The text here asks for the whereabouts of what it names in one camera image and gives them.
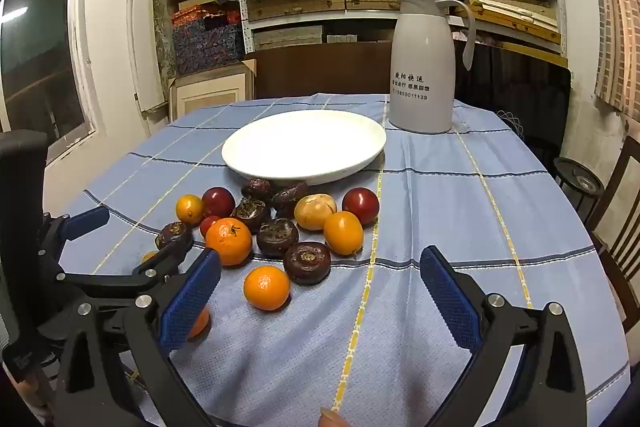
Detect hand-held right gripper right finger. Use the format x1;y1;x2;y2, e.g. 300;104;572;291
419;245;589;427

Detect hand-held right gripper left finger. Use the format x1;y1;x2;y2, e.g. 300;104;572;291
55;248;222;427

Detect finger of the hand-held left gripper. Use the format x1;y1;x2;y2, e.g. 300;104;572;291
42;206;111;253
54;239;194;303

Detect dark water chestnut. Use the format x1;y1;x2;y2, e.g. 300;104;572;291
231;198;272;234
256;218;300;257
241;178;273;200
283;241;332;285
271;182;309;219
155;221;193;251

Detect small orange mandarin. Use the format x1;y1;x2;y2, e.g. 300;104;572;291
175;194;205;226

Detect yellow round fruit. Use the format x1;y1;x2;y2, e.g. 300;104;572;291
294;193;337;231

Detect white plate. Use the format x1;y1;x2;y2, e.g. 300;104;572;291
221;109;387;186

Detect person's right hand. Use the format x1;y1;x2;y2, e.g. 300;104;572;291
319;407;352;427

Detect small red plum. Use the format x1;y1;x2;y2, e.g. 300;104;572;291
199;215;222;239

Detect blue checked tablecloth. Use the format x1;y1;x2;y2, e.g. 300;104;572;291
42;93;631;427

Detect window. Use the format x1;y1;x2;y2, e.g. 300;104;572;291
0;0;98;152

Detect white board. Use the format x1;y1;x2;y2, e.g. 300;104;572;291
126;0;168;125

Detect black round stand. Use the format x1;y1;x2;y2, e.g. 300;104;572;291
551;156;606;208

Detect wooden chair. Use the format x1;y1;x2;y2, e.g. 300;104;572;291
585;134;640;323

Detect marble slab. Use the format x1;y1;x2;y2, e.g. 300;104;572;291
152;0;179;80

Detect blue patterned fabric boxes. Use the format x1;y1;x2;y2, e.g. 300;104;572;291
172;4;246;75

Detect white thermos jug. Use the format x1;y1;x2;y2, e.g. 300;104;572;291
388;0;476;134

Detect brown wooden board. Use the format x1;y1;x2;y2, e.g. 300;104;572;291
243;41;396;100

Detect pale picture frame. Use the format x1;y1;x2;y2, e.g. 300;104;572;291
167;59;257;122

